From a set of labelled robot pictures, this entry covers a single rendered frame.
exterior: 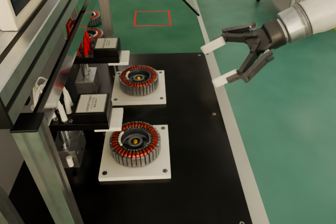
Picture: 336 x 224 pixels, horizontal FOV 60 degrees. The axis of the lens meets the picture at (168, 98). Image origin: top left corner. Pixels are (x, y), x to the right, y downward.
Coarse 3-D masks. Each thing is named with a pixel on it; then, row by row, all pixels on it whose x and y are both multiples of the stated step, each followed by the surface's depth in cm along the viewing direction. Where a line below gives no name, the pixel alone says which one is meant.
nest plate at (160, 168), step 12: (108, 132) 70; (108, 144) 67; (144, 144) 67; (168, 144) 67; (108, 156) 64; (168, 156) 64; (108, 168) 62; (120, 168) 62; (132, 168) 62; (144, 168) 62; (156, 168) 62; (168, 168) 62; (108, 180) 60
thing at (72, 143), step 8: (56, 136) 63; (72, 136) 63; (80, 136) 64; (56, 144) 61; (72, 144) 61; (80, 144) 64; (64, 152) 60; (72, 152) 60; (80, 152) 64; (64, 160) 62; (72, 160) 62; (80, 160) 64
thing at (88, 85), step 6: (78, 72) 82; (90, 72) 82; (96, 72) 83; (78, 78) 80; (90, 78) 80; (96, 78) 83; (78, 84) 79; (84, 84) 79; (90, 84) 79; (96, 84) 83; (78, 90) 80; (84, 90) 80; (90, 90) 80; (96, 90) 83
